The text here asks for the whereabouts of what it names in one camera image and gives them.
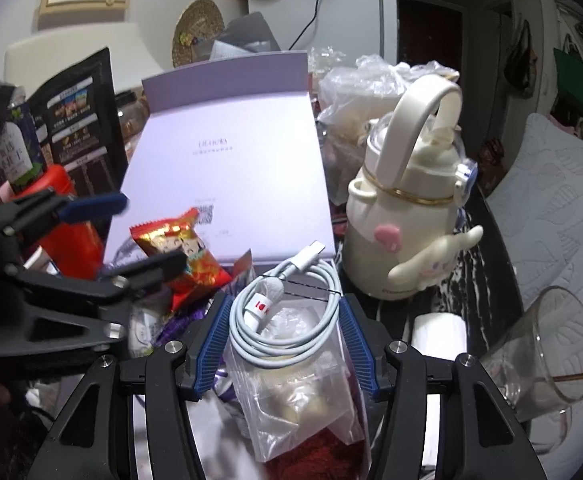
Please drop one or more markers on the white paper roll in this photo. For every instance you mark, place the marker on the white paper roll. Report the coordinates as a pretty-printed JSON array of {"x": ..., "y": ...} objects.
[{"x": 439, "y": 333}]

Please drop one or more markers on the purple gift box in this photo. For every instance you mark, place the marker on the purple gift box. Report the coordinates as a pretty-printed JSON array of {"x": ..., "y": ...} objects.
[{"x": 221, "y": 160}]

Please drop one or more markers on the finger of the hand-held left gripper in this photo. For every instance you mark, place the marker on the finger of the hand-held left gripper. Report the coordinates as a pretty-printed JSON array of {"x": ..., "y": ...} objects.
[
  {"x": 146, "y": 269},
  {"x": 96, "y": 206}
]

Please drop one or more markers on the black snack bag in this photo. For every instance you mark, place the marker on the black snack bag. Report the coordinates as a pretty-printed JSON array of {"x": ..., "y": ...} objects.
[{"x": 86, "y": 127}]

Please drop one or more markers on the red gold snack packet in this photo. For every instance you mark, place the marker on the red gold snack packet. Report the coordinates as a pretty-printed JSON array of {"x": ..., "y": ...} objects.
[{"x": 191, "y": 246}]

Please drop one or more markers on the grey paper bag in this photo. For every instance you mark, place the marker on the grey paper bag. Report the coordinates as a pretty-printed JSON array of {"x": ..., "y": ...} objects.
[{"x": 244, "y": 35}]

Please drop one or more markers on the dark hanging bag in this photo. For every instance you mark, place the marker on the dark hanging bag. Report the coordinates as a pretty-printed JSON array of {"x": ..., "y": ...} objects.
[{"x": 519, "y": 60}]

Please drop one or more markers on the white cartoon water bottle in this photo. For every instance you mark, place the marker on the white cartoon water bottle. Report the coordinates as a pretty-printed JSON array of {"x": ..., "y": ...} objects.
[{"x": 396, "y": 232}]

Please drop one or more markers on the green tote bag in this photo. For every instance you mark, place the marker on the green tote bag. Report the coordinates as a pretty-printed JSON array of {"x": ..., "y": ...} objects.
[{"x": 576, "y": 85}]

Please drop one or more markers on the red fluffy plush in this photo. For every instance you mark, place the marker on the red fluffy plush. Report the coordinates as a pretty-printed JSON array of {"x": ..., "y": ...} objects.
[{"x": 321, "y": 456}]

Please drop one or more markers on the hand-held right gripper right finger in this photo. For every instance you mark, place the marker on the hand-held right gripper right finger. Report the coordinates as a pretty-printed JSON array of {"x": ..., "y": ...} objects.
[{"x": 359, "y": 350}]

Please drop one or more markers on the large leaf pattern pillow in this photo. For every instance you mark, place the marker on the large leaf pattern pillow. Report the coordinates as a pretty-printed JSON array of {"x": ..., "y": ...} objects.
[{"x": 561, "y": 200}]

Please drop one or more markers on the dark labelled bottle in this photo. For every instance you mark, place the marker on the dark labelled bottle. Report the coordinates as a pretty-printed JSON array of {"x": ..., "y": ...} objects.
[{"x": 18, "y": 156}]

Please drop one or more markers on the clear zip bag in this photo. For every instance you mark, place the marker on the clear zip bag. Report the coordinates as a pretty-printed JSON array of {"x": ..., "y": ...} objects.
[{"x": 291, "y": 391}]

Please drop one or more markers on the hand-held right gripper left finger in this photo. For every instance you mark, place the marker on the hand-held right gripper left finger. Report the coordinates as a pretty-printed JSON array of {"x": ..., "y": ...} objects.
[{"x": 211, "y": 345}]

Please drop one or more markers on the woven round mat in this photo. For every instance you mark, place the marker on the woven round mat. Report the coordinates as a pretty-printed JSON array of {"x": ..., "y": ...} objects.
[{"x": 196, "y": 30}]

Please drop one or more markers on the dark wooden door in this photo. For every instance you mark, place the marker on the dark wooden door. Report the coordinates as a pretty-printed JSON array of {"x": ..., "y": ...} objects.
[{"x": 429, "y": 30}]

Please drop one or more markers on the glass cup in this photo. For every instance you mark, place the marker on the glass cup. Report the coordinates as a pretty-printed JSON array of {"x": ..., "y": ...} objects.
[{"x": 536, "y": 351}]

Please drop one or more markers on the red canister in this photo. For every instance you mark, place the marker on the red canister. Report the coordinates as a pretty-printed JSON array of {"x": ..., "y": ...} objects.
[{"x": 73, "y": 241}]

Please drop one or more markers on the white fridge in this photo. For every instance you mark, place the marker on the white fridge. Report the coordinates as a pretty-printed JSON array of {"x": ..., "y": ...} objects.
[{"x": 351, "y": 20}]

